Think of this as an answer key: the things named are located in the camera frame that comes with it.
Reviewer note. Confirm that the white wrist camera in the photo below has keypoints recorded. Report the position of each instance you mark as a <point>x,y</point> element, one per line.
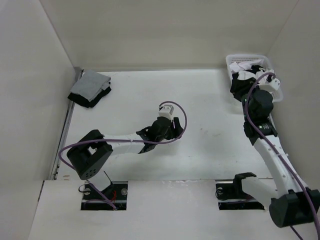
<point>166,111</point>
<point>269,83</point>

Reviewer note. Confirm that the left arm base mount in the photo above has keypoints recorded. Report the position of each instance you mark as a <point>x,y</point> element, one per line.
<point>116,192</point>

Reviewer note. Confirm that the black tank top in basket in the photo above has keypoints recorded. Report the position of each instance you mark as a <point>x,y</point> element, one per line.
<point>239,88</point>

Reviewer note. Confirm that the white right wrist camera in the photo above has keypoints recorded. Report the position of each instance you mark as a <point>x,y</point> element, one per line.
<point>269,83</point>

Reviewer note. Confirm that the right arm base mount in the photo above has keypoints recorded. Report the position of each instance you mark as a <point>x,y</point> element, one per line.
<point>229,200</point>

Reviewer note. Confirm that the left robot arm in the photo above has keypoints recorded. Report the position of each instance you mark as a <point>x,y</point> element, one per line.
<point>93,150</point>

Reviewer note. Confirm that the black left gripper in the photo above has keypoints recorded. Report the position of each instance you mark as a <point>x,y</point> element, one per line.
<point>178,129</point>

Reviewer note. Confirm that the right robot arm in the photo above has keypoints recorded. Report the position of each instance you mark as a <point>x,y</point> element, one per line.
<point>292,202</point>

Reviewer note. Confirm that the white garment in basket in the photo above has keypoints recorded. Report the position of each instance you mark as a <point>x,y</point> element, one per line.
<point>242,68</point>

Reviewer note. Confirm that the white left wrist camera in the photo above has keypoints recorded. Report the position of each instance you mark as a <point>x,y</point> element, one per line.
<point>166,111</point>

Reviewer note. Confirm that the white plastic laundry basket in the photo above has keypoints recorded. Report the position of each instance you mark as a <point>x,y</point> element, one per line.
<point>277,96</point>

